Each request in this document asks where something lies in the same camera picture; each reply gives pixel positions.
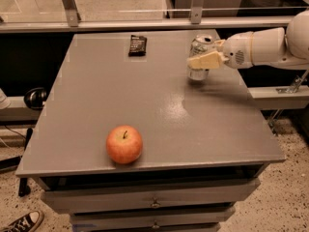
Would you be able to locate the top grey drawer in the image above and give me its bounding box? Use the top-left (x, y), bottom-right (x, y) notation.
top-left (42, 178), bottom-right (260, 214)

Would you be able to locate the metal glass railing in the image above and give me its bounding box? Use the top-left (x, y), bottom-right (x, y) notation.
top-left (0, 0), bottom-right (309, 33)

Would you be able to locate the black white sneaker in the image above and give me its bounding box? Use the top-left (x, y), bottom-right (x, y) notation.
top-left (0, 211), bottom-right (44, 232)

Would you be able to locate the grey drawer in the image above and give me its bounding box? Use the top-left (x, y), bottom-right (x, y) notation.
top-left (42, 178), bottom-right (260, 214)
top-left (70, 206), bottom-right (235, 232)

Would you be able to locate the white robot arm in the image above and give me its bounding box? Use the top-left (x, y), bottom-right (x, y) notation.
top-left (187, 11), bottom-right (309, 70)

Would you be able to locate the silver green 7up can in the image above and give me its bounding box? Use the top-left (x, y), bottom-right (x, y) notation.
top-left (187, 34), bottom-right (215, 82)

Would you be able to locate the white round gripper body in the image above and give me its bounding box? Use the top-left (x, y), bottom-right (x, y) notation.
top-left (223, 31), bottom-right (253, 69)

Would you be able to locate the black snack bar wrapper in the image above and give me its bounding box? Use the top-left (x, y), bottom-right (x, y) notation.
top-left (128, 35), bottom-right (147, 56)

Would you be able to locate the grey drawer cabinet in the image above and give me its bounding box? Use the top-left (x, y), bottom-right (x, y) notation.
top-left (15, 29), bottom-right (288, 232)

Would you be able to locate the black stand leg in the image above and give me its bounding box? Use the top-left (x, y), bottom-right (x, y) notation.
top-left (0, 127), bottom-right (35, 197)

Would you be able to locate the black round object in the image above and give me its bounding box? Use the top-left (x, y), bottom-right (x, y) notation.
top-left (23, 87), bottom-right (47, 110)

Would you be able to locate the red yellow apple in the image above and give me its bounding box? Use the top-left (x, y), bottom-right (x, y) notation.
top-left (106, 125), bottom-right (143, 164)

